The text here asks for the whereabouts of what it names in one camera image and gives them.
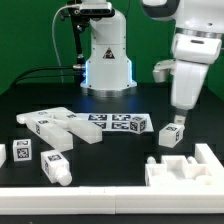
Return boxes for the white tagged cube on sheet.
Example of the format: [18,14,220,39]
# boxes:
[129,116,147,134]

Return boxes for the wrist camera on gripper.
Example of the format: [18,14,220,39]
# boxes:
[153,59,175,83]

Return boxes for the small white tagged cube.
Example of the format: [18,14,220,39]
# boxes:
[13,139,32,162]

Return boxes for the white chair seat part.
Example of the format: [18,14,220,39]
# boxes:
[145,155,215,187]

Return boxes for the printed marker sheet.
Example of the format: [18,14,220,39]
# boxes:
[77,113,154,132]

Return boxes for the grey camera cable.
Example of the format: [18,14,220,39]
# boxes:
[51,3,81,84]

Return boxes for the white frame wall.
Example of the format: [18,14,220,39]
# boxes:
[0,143,224,215]

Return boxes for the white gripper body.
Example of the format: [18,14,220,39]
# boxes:
[171,34,220,110]

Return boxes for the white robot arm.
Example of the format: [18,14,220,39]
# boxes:
[81,0,224,124]

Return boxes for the white chair back part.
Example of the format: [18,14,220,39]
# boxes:
[16,107,102,144]

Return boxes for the white block left edge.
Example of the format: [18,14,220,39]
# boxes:
[0,144,6,168]

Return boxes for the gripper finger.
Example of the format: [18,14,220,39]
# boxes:
[174,115,186,125]

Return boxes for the black cables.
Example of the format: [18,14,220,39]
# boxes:
[10,65,84,87]

